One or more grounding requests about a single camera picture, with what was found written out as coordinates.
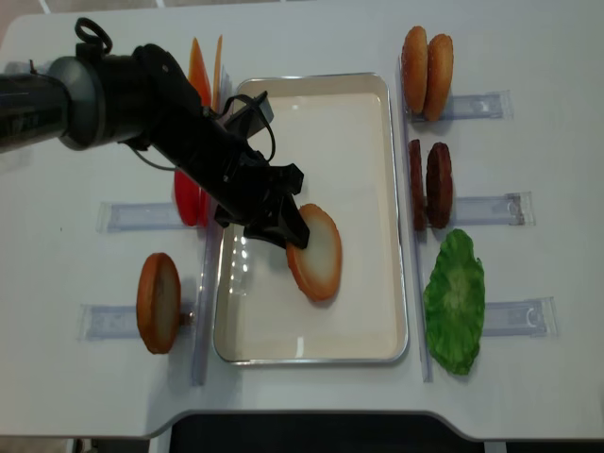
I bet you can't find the red tomato slice back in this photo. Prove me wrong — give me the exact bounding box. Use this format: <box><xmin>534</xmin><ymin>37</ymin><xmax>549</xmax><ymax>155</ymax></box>
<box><xmin>174</xmin><ymin>171</ymin><xmax>200</xmax><ymax>227</ymax></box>

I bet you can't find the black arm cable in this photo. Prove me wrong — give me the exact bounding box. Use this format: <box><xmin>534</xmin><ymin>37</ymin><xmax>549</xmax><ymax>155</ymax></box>
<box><xmin>74</xmin><ymin>17</ymin><xmax>114</xmax><ymax>57</ymax></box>

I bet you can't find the bread slice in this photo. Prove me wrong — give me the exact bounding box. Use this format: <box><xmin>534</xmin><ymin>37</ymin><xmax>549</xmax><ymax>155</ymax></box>
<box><xmin>286</xmin><ymin>204</ymin><xmax>343</xmax><ymax>302</ymax></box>
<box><xmin>136</xmin><ymin>252</ymin><xmax>181</xmax><ymax>354</ymax></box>

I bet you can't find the red tomato slice front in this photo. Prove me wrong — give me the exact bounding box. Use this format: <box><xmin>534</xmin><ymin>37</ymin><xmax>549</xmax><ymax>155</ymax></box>
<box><xmin>197</xmin><ymin>190</ymin><xmax>211</xmax><ymax>228</ymax></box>

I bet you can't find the brown meat patty left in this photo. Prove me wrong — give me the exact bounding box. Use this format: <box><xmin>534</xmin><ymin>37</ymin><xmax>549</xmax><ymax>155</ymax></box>
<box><xmin>408</xmin><ymin>139</ymin><xmax>427</xmax><ymax>231</ymax></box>

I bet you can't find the orange cheese slice back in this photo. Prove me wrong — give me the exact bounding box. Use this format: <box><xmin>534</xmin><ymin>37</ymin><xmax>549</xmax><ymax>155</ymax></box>
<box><xmin>188</xmin><ymin>38</ymin><xmax>211</xmax><ymax>107</ymax></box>

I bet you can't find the orange cheese slice front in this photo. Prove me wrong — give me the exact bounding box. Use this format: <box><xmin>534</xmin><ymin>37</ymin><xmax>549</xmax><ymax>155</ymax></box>
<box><xmin>211</xmin><ymin>35</ymin><xmax>223</xmax><ymax>111</ymax></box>

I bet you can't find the orange cheese slice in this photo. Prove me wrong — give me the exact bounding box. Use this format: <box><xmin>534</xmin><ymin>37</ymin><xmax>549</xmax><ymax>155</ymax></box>
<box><xmin>211</xmin><ymin>35</ymin><xmax>223</xmax><ymax>111</ymax></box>
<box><xmin>188</xmin><ymin>38</ymin><xmax>211</xmax><ymax>107</ymax></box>

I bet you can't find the clear bun pusher track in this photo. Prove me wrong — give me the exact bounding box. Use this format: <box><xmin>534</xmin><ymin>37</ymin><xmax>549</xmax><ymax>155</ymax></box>
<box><xmin>438</xmin><ymin>91</ymin><xmax>513</xmax><ymax>122</ymax></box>

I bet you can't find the clear lettuce pusher track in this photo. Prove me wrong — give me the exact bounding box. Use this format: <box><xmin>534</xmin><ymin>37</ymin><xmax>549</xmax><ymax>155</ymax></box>
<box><xmin>482</xmin><ymin>297</ymin><xmax>558</xmax><ymax>338</ymax></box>

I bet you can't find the brown meat patty right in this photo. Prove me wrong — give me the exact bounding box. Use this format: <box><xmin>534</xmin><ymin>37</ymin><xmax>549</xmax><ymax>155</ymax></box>
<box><xmin>426</xmin><ymin>143</ymin><xmax>453</xmax><ymax>229</ymax></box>

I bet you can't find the clear bread pusher track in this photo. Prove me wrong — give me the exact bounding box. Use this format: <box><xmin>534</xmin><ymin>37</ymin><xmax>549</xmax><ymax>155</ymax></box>
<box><xmin>77</xmin><ymin>304</ymin><xmax>195</xmax><ymax>342</ymax></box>

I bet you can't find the clear right rack front rail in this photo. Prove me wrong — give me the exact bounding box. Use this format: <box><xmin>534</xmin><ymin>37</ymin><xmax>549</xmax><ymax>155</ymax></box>
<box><xmin>395</xmin><ymin>54</ymin><xmax>434</xmax><ymax>383</ymax></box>

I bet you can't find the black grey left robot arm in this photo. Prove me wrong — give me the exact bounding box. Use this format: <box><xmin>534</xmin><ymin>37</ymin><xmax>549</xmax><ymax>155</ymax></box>
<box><xmin>1</xmin><ymin>43</ymin><xmax>310</xmax><ymax>248</ymax></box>

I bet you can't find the white metal tray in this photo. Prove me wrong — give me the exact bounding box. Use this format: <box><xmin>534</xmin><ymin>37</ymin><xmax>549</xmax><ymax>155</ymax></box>
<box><xmin>213</xmin><ymin>73</ymin><xmax>408</xmax><ymax>365</ymax></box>

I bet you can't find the bun top slice right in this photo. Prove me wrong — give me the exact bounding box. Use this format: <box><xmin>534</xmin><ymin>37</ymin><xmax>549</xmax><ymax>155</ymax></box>
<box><xmin>423</xmin><ymin>34</ymin><xmax>454</xmax><ymax>122</ymax></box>

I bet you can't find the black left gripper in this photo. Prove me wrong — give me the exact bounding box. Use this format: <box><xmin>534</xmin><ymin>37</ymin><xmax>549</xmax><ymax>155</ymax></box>
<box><xmin>214</xmin><ymin>143</ymin><xmax>310</xmax><ymax>249</ymax></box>

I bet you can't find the clear patty pusher track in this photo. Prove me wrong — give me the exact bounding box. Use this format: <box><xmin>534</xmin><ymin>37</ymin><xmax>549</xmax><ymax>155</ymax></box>
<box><xmin>446</xmin><ymin>192</ymin><xmax>535</xmax><ymax>227</ymax></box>

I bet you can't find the bun slice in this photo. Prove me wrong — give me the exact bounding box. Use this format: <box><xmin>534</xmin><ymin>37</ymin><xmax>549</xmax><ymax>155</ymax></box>
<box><xmin>423</xmin><ymin>34</ymin><xmax>454</xmax><ymax>122</ymax></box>
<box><xmin>401</xmin><ymin>25</ymin><xmax>428</xmax><ymax>114</ymax></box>

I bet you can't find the brown meat patty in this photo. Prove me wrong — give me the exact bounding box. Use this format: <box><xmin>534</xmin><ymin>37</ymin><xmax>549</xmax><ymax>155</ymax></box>
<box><xmin>426</xmin><ymin>143</ymin><xmax>453</xmax><ymax>229</ymax></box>
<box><xmin>408</xmin><ymin>139</ymin><xmax>427</xmax><ymax>231</ymax></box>

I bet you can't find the bun top slice left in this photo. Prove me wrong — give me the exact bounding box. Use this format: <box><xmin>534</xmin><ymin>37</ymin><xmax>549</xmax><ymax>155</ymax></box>
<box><xmin>401</xmin><ymin>25</ymin><xmax>428</xmax><ymax>114</ymax></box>

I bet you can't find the green lettuce leaf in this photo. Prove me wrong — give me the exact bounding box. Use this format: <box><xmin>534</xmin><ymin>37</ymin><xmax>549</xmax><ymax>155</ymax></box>
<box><xmin>423</xmin><ymin>228</ymin><xmax>486</xmax><ymax>376</ymax></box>

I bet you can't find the red tomato slice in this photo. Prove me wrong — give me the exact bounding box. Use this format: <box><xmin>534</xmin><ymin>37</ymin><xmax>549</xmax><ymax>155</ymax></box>
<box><xmin>174</xmin><ymin>171</ymin><xmax>200</xmax><ymax>227</ymax></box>
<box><xmin>197</xmin><ymin>190</ymin><xmax>211</xmax><ymax>228</ymax></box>

